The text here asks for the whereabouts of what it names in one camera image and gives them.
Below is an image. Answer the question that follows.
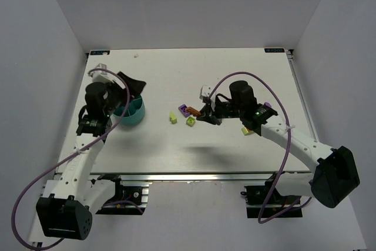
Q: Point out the brown orange lego brick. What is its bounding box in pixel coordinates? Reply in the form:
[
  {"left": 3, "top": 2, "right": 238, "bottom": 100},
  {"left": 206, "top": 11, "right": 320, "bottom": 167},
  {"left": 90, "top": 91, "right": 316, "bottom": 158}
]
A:
[{"left": 185, "top": 106, "right": 201, "bottom": 117}]

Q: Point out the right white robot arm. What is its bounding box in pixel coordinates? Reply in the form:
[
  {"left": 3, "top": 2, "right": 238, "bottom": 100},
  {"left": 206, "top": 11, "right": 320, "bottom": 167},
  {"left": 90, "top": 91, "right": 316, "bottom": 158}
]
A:
[{"left": 197, "top": 81, "right": 360, "bottom": 208}]

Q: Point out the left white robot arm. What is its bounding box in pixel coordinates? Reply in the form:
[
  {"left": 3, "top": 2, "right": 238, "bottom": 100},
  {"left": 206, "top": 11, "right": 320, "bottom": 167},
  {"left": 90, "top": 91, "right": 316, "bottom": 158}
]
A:
[{"left": 36, "top": 68, "right": 146, "bottom": 240}]

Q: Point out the lime green hollow lego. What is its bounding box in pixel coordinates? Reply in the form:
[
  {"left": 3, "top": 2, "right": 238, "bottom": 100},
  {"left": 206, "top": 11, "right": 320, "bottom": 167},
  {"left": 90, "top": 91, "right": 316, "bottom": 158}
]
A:
[{"left": 186, "top": 116, "right": 196, "bottom": 127}]

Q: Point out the teal divided round container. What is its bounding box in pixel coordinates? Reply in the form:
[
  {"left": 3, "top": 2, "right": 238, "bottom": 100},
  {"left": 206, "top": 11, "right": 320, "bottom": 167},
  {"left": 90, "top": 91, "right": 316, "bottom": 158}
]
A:
[{"left": 113, "top": 95, "right": 146, "bottom": 126}]

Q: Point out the purple hollow lego brick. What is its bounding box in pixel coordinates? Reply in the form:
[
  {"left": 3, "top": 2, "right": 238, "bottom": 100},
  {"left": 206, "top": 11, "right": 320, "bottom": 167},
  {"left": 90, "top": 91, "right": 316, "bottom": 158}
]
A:
[{"left": 178, "top": 104, "right": 190, "bottom": 118}]

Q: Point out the pale yellow-green lego brick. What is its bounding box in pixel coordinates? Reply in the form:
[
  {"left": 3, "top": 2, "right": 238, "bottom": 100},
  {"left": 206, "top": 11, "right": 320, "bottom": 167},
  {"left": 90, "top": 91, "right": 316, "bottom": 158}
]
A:
[{"left": 241, "top": 127, "right": 254, "bottom": 136}]

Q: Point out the light green lego brick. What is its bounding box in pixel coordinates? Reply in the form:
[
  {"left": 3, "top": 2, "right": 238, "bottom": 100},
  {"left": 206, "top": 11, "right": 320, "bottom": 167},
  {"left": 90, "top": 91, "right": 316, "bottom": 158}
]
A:
[{"left": 169, "top": 111, "right": 177, "bottom": 124}]

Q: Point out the left blue corner label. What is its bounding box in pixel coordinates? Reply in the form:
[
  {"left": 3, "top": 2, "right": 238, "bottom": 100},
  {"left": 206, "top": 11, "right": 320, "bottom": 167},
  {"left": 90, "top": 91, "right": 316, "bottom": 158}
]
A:
[{"left": 89, "top": 50, "right": 110, "bottom": 56}]

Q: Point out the blue corner label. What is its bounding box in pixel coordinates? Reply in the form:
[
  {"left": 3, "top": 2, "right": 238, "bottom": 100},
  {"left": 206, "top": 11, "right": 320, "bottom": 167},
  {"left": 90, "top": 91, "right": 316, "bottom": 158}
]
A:
[
  {"left": 89, "top": 50, "right": 110, "bottom": 56},
  {"left": 264, "top": 48, "right": 285, "bottom": 53}
]

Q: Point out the right blue corner label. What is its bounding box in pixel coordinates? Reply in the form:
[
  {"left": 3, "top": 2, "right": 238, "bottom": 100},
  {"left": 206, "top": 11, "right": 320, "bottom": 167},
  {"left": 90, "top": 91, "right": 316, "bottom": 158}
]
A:
[{"left": 264, "top": 48, "right": 285, "bottom": 53}]

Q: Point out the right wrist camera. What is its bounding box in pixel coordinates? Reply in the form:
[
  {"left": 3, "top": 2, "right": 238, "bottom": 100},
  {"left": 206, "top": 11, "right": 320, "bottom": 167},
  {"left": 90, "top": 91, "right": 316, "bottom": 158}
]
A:
[{"left": 199, "top": 85, "right": 212, "bottom": 101}]

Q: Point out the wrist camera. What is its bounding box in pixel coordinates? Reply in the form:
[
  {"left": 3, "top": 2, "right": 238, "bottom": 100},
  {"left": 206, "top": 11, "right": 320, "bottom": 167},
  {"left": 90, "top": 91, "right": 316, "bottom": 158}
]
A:
[
  {"left": 199, "top": 85, "right": 212, "bottom": 101},
  {"left": 88, "top": 70, "right": 114, "bottom": 83}
]

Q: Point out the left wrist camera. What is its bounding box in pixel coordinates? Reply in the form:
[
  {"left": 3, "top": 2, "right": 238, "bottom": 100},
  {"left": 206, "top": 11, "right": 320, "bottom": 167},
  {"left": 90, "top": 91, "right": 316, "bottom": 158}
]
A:
[{"left": 88, "top": 70, "right": 114, "bottom": 83}]

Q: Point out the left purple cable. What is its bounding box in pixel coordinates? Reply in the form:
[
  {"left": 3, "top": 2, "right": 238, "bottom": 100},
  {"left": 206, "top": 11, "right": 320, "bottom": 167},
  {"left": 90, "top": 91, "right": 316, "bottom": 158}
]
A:
[{"left": 11, "top": 68, "right": 144, "bottom": 249}]

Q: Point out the aluminium table rail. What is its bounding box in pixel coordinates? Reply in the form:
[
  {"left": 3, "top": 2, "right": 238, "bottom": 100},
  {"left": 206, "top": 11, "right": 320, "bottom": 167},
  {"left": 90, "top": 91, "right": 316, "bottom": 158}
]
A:
[{"left": 116, "top": 171, "right": 315, "bottom": 183}]

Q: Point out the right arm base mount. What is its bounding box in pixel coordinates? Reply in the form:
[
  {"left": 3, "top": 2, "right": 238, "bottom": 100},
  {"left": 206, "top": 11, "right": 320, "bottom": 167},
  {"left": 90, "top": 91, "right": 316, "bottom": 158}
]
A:
[{"left": 240, "top": 172, "right": 303, "bottom": 219}]

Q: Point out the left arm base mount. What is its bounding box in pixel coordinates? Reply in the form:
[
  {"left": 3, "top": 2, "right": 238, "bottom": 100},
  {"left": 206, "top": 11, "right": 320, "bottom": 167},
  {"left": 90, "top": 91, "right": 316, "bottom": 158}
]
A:
[{"left": 91, "top": 174, "right": 149, "bottom": 216}]

